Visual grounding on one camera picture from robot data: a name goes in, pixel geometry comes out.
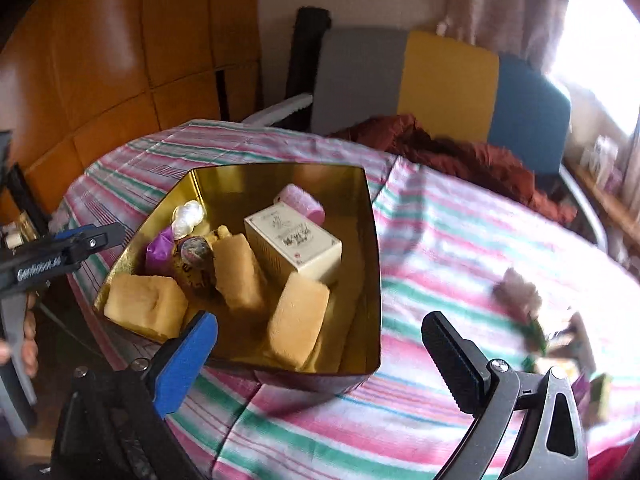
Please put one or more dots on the grey yellow blue chair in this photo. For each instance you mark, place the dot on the grey yellow blue chair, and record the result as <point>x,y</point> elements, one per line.
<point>450,80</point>

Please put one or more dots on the wooden side desk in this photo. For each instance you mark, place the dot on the wooden side desk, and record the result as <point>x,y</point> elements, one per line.
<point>605,200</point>

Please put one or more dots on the white carton box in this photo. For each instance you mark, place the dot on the white carton box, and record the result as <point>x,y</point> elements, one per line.
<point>295,245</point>

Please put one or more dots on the gold tin box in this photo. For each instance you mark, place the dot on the gold tin box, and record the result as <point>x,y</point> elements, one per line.
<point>345,280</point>

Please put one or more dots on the striped tablecloth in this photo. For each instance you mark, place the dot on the striped tablecloth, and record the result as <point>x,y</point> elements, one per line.
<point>440,260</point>

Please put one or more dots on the person's left hand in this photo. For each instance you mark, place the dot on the person's left hand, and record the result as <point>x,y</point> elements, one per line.
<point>30,330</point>

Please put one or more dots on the pink hair roller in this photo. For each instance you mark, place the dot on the pink hair roller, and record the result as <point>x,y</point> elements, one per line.
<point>305,205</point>

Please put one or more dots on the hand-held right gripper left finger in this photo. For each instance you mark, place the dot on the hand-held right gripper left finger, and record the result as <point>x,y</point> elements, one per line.
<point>185,360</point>

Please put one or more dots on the pink wrapper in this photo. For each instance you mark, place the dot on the pink wrapper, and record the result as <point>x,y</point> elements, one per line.
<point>517,292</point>

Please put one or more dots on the pink patterned curtain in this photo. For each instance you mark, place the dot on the pink patterned curtain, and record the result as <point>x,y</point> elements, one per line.
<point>500,5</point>

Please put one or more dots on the round patterned ball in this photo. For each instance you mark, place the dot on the round patterned ball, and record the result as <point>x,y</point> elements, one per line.
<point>192,257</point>

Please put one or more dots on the green stick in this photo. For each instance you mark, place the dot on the green stick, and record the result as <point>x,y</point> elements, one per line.
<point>535,340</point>

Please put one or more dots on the biscuit packet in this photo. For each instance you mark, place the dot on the biscuit packet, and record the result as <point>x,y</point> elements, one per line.
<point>570,340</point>

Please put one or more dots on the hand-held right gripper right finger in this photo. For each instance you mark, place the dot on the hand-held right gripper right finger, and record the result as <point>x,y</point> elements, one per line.
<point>455,360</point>

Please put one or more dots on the wooden wardrobe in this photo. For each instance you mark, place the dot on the wooden wardrobe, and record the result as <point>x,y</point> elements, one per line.
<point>125,60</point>

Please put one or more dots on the purple wrapper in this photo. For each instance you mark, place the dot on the purple wrapper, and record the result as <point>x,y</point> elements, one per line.
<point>160,252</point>
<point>582,387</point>

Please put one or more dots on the bright window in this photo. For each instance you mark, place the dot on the bright window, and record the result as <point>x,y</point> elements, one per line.
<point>600,50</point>

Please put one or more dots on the yellow sponge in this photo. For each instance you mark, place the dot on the yellow sponge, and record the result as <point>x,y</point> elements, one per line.
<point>297,320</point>
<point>142,305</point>
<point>240,272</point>

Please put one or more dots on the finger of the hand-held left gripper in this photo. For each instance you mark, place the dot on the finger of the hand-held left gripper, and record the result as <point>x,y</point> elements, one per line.
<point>90,242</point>
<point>6,160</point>

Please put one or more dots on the white fluffy puff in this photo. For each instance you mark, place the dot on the white fluffy puff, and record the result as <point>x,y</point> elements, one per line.
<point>187,216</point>

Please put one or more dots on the rust brown jacket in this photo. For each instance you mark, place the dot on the rust brown jacket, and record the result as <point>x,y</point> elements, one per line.
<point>450,155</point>

